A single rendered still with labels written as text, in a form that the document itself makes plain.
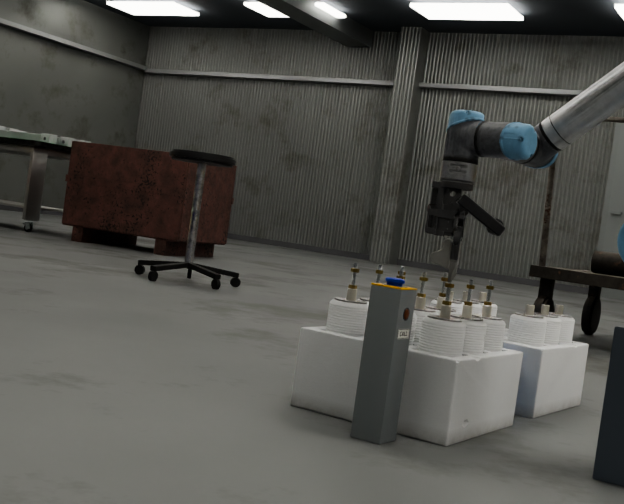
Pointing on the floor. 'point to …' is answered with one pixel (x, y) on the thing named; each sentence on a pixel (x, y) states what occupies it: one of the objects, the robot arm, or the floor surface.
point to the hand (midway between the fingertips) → (453, 276)
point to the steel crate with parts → (144, 199)
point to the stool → (193, 222)
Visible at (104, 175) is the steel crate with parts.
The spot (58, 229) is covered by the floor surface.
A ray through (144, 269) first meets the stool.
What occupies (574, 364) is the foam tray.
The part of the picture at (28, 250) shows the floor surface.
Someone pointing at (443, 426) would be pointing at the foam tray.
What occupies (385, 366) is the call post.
